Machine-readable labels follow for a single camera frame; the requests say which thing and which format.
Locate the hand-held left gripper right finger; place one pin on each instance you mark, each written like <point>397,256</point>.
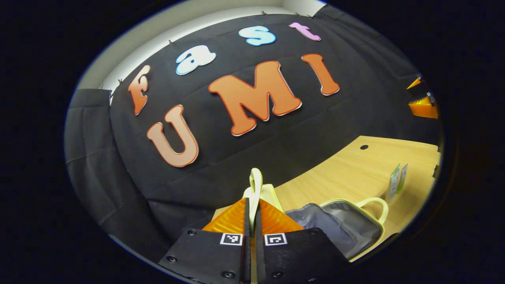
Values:
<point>259,252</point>

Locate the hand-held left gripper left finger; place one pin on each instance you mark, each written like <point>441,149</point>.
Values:
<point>247,252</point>

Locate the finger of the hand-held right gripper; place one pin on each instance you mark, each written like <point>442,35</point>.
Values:
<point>425,107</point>
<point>416,83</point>

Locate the pale yellow small suitcase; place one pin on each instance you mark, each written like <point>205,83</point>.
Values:
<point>347,225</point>

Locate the large green white cream tube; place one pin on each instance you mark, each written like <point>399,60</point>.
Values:
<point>393,183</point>

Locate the small white cream tube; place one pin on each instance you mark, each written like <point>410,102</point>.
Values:
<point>404,179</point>

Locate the black backdrop cloth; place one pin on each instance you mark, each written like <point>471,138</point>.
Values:
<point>276,150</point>

